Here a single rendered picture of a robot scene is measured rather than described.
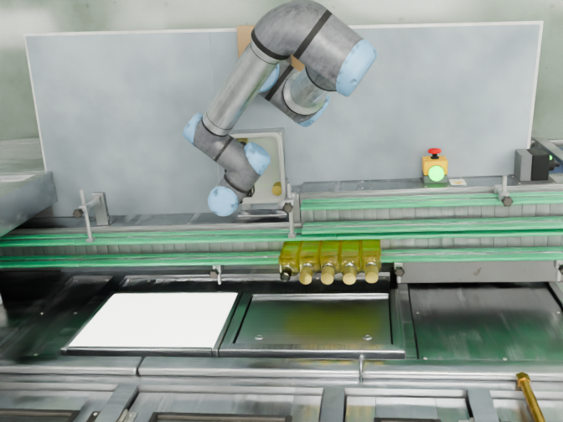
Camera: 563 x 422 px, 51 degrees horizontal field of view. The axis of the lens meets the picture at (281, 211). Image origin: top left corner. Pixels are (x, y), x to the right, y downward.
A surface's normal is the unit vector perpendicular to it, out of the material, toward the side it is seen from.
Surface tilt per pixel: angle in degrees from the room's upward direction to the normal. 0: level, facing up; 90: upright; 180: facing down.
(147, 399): 90
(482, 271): 0
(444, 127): 0
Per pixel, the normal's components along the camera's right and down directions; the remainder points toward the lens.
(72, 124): -0.14, 0.32
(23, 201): 0.99, -0.03
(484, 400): -0.07, -0.95
